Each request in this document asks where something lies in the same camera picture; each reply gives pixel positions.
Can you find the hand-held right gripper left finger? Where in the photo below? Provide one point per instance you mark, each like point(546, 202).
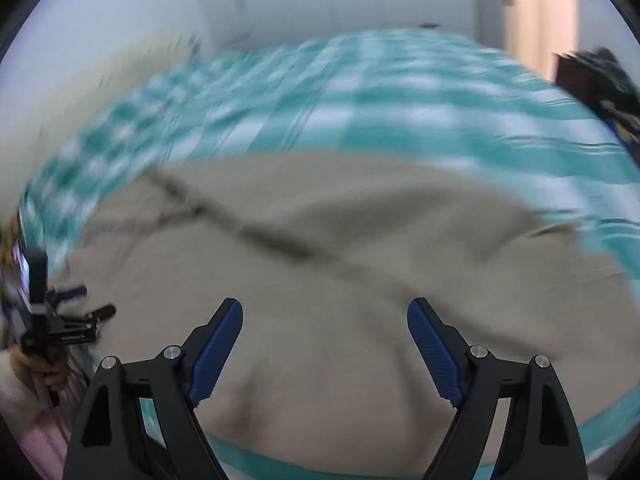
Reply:
point(220, 345)

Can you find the beige pants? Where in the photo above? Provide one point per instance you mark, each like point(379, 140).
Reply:
point(320, 320)

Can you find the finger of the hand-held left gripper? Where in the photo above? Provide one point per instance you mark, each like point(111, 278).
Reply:
point(102, 313)
point(70, 292)

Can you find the beige wooden door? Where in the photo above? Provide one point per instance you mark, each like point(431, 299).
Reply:
point(530, 15)

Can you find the dark clutter pile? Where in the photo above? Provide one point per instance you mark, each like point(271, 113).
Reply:
point(605, 90)

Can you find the cream pillow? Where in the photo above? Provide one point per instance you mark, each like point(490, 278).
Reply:
point(75, 85)

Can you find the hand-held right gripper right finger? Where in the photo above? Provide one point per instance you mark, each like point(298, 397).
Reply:
point(430, 345)

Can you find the person's left forearm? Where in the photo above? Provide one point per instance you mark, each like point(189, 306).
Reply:
point(25, 425)

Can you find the person's left hand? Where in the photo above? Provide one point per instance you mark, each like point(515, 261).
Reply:
point(47, 370)

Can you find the green checked bed sheet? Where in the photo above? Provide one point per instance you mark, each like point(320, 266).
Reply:
point(380, 105)

